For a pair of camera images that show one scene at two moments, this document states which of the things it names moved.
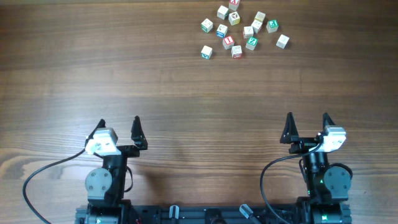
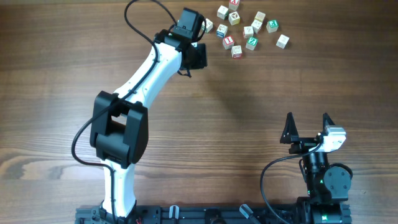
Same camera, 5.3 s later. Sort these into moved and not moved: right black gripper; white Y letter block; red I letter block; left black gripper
Moved: left black gripper
Not moved: red I letter block; white Y letter block; right black gripper
